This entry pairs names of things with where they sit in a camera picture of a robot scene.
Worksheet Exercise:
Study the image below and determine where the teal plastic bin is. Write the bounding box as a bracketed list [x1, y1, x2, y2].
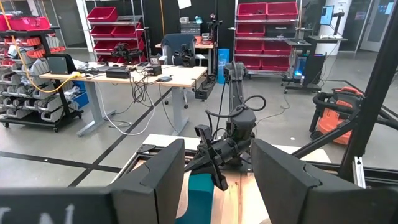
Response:
[175, 173, 215, 224]

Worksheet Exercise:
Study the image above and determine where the orange shop vacuum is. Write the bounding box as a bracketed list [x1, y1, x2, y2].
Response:
[309, 86, 364, 146]

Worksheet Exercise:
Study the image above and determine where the black aluminium rig frame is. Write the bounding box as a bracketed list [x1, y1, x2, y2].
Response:
[119, 0, 398, 190]

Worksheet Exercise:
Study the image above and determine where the lit computer monitor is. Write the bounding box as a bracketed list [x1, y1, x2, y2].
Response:
[319, 5, 335, 26]

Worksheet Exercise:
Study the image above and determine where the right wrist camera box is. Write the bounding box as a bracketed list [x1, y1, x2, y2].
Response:
[194, 124, 213, 147]

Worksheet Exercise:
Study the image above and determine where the white cable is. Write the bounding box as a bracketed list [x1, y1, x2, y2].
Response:
[93, 80, 156, 136]

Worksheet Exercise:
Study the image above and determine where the blue cylindrical container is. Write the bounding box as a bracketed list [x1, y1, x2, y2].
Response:
[216, 48, 230, 85]

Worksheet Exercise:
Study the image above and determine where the wire shelf with red bins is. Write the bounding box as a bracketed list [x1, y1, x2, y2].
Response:
[233, 1, 301, 75]
[85, 0, 147, 65]

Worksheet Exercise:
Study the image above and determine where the small black electronics box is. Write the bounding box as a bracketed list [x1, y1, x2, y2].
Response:
[145, 64, 163, 77]

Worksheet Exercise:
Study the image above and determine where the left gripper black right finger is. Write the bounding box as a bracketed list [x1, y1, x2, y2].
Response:
[251, 138, 398, 224]

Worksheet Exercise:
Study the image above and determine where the wooden desk with grey legs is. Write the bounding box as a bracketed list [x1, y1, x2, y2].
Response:
[39, 63, 208, 138]

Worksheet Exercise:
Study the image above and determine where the dark office chair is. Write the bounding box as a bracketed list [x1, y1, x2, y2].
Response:
[160, 33, 200, 109]

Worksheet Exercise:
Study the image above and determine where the yellow cable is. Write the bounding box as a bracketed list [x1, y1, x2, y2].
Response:
[0, 1, 82, 94]

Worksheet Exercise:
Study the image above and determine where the black computer cart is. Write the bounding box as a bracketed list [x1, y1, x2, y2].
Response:
[281, 34, 349, 94]

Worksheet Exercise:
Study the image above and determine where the black parts bin rack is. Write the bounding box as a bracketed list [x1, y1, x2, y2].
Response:
[0, 11, 84, 133]

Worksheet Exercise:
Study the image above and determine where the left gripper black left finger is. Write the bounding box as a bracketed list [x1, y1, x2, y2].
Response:
[0, 139, 186, 224]

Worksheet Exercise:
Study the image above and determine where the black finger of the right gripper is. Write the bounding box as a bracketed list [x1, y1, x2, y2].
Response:
[185, 154, 212, 174]
[208, 160, 229, 191]

